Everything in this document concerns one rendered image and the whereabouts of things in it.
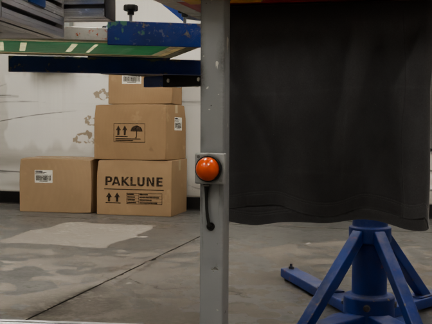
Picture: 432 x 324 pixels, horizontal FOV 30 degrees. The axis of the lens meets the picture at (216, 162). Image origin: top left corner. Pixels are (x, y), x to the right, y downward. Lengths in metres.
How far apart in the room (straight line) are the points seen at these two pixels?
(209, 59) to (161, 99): 4.80
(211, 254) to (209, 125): 0.21
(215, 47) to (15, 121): 5.84
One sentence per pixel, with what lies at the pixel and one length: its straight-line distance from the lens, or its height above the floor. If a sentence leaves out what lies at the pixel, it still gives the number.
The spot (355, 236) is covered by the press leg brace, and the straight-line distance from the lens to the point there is 2.84.
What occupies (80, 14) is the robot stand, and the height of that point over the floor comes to 0.95.
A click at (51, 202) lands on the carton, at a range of 6.42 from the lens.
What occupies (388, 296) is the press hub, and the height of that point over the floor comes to 0.11.
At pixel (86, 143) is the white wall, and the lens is 6.79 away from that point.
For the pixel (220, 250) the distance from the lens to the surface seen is 1.31.
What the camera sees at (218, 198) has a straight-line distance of 1.30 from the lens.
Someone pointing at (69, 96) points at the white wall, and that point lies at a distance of 6.86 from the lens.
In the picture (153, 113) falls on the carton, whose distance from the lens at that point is 6.05.
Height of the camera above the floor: 0.73
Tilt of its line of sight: 3 degrees down
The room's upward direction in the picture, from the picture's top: straight up
